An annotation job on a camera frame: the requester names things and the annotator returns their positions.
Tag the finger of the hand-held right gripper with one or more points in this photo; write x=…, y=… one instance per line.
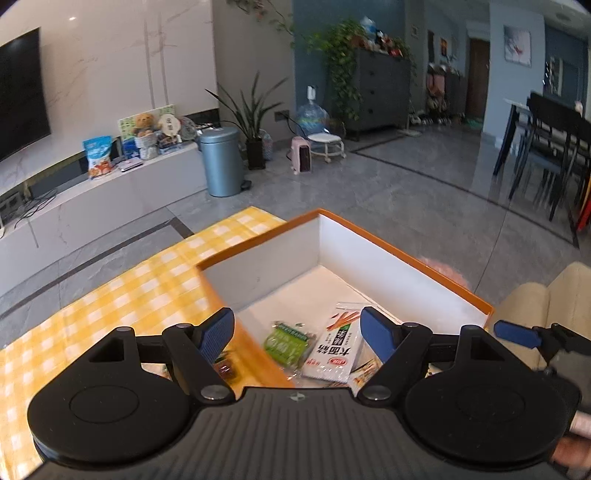
x=517, y=333

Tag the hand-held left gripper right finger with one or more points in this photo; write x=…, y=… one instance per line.
x=376, y=333

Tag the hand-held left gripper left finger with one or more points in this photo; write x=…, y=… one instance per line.
x=217, y=334

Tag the dark red snack packet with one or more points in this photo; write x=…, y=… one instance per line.
x=225, y=367

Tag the orange printed snack packet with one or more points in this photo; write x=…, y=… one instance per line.
x=365, y=376

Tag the white packet with green label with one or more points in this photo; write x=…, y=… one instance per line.
x=332, y=353

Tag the green snack packet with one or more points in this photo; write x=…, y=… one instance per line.
x=286, y=344

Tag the orange cardboard box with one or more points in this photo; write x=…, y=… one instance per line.
x=277, y=258

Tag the person's right hand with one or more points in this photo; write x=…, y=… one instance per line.
x=579, y=422

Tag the beige sofa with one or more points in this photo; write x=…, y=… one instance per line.
x=531, y=300

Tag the yellow checked tablecloth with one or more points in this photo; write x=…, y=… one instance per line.
x=115, y=295

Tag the black dining chair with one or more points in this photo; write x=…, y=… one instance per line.
x=575, y=184

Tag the white marble television console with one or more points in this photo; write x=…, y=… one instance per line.
x=115, y=198

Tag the grey metal trash can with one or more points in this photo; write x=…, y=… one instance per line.
x=222, y=161

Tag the long-leaf plant in black pot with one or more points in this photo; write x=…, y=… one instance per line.
x=255, y=157

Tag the white set-top box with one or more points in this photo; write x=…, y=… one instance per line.
x=132, y=165

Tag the pink space heater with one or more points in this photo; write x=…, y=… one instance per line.
x=301, y=156

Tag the white round stool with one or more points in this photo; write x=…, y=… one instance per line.
x=327, y=141

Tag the white knitted pot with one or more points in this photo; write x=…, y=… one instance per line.
x=147, y=147

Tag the small blue box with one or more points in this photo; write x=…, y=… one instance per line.
x=130, y=148

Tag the decorative plate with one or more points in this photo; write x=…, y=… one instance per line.
x=188, y=129

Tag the blue snack bag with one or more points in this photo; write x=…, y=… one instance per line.
x=99, y=157

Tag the round white hand fan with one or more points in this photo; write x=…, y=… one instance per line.
x=169, y=125

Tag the dark dining table and chairs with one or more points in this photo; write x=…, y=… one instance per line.
x=549, y=120

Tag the blue water bottle with pump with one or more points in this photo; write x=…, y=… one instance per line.
x=312, y=120

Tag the brown teddy bear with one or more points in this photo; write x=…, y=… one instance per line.
x=144, y=122

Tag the dining table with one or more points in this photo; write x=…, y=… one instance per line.
x=512, y=105

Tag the green and white card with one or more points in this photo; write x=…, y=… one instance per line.
x=127, y=123

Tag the grey drawer cabinet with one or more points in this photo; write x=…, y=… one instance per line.
x=383, y=92

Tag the shoe rack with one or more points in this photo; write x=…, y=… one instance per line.
x=441, y=92

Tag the brown wooden door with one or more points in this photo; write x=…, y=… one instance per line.
x=478, y=78

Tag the trailing green pothos plant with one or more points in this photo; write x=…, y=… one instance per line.
x=341, y=50

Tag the blue plastic bottle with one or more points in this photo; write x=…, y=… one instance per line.
x=368, y=25

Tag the black flat television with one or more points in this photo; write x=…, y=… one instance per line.
x=18, y=92

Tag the white wall picture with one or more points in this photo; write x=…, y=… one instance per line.
x=517, y=44

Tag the hanging wall vine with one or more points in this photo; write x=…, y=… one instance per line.
x=277, y=18

